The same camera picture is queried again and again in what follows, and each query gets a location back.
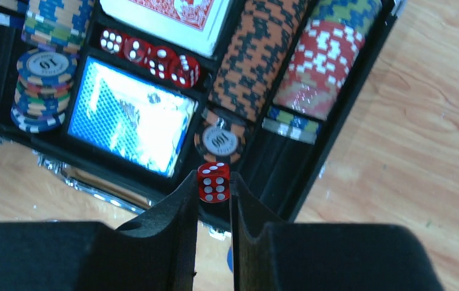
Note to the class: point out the red dice row in case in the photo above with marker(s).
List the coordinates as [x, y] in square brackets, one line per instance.
[161, 61]

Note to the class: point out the red green chip row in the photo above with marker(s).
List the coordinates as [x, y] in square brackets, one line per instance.
[325, 54]

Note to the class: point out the red playing card deck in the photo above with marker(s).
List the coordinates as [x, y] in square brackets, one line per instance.
[193, 25]

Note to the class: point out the red die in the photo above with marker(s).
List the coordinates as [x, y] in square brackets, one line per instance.
[214, 182]

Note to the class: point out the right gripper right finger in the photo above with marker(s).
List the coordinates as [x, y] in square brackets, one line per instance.
[270, 253]

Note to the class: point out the orange black loose chip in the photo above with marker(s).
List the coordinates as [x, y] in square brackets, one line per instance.
[221, 136]

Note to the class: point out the blue card deck box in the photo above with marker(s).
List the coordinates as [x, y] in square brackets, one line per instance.
[130, 118]

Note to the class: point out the black poker set case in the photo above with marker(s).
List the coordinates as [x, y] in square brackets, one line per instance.
[279, 171]

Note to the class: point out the blue small blind button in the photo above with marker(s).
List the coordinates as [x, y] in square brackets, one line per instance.
[229, 259]

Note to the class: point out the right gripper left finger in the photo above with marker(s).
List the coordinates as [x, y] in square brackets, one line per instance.
[153, 251]

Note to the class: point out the orange black chip row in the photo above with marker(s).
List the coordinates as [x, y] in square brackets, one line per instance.
[255, 55]

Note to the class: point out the blue purple chip row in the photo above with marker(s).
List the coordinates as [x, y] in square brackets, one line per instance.
[56, 30]

